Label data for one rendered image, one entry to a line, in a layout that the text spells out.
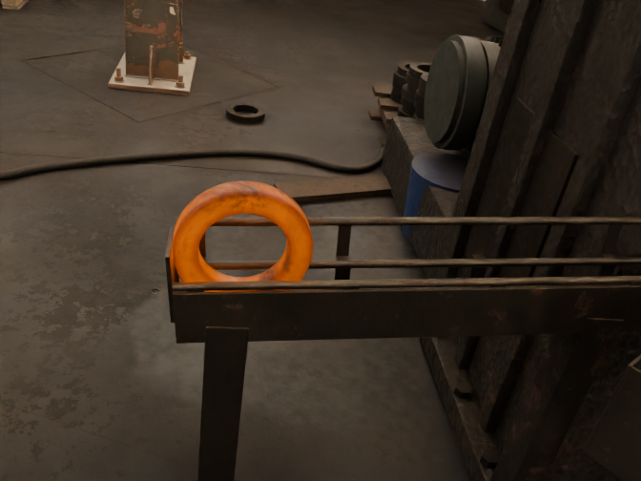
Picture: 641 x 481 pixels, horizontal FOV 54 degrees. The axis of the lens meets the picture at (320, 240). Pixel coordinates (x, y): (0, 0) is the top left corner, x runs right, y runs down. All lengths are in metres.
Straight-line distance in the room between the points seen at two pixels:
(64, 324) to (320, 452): 0.75
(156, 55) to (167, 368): 2.06
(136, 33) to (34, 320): 1.89
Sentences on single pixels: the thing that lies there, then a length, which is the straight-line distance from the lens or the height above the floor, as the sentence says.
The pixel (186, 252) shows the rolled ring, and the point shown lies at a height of 0.67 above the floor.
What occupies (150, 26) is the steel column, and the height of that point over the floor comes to 0.29.
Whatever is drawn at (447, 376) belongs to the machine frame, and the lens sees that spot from 1.64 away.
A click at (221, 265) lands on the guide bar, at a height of 0.62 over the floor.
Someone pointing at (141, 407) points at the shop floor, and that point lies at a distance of 1.55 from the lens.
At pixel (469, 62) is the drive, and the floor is 0.63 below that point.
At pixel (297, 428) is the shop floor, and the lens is 1.52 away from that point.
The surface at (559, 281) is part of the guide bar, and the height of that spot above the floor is 0.67.
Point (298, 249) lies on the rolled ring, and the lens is 0.84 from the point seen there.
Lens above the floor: 1.14
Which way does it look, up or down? 32 degrees down
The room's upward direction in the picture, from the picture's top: 9 degrees clockwise
